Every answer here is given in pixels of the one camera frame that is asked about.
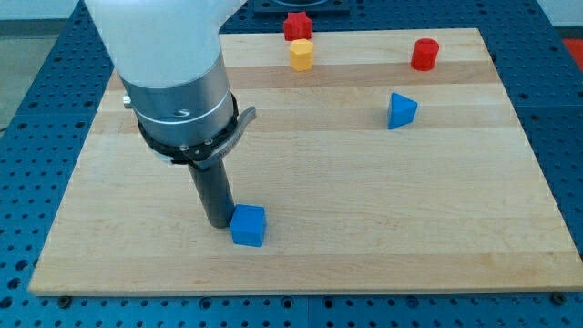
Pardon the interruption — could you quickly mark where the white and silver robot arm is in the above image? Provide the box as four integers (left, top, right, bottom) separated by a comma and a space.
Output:
86, 0, 256, 169

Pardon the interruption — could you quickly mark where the blue cube block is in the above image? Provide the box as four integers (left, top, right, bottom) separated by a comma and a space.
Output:
230, 204, 267, 247

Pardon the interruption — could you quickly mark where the red star block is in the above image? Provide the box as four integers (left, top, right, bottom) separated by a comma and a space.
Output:
283, 11, 312, 41

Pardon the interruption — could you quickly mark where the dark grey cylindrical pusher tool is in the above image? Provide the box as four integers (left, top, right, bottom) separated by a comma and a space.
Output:
189, 160, 235, 229

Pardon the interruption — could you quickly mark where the light wooden board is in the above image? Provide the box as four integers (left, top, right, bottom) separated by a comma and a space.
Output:
29, 28, 582, 297

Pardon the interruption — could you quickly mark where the yellow hexagonal block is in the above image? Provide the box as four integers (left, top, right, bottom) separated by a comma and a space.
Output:
289, 39, 314, 72

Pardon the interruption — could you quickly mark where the blue triangular prism block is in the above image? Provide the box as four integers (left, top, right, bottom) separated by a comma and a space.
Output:
387, 93, 418, 129

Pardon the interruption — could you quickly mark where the red cylinder block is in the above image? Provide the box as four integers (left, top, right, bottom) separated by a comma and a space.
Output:
410, 38, 440, 71

